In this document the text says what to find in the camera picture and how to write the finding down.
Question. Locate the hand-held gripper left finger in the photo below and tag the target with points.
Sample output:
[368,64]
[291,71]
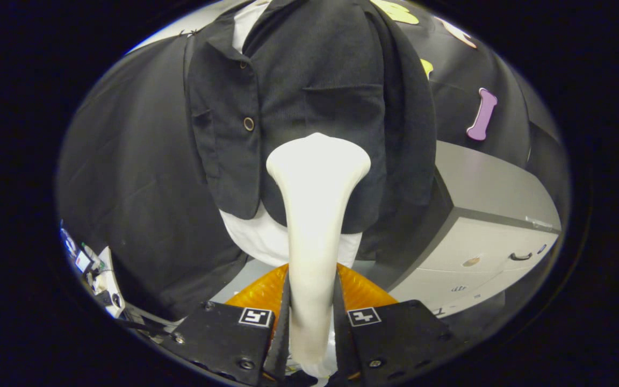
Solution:
[281,333]

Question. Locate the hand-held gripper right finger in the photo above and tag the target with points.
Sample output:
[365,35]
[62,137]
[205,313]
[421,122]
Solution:
[343,333]

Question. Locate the white shirt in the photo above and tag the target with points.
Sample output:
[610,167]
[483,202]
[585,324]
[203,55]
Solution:
[256,239]

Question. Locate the white garment steamer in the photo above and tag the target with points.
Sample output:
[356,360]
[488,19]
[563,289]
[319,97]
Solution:
[315,215]

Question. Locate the black suit jacket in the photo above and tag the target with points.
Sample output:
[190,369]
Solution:
[315,80]

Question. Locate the white stand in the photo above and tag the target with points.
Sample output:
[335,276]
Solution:
[109,279]

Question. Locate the grey cabinet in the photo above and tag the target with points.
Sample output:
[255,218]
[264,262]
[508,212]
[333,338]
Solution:
[481,183]

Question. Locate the clear bottle green cap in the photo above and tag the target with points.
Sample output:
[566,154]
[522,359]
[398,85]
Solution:
[90,253]

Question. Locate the small lit screen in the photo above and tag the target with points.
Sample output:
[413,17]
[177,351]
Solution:
[83,262]

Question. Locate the row of black clips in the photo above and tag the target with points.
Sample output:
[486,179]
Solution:
[190,33]

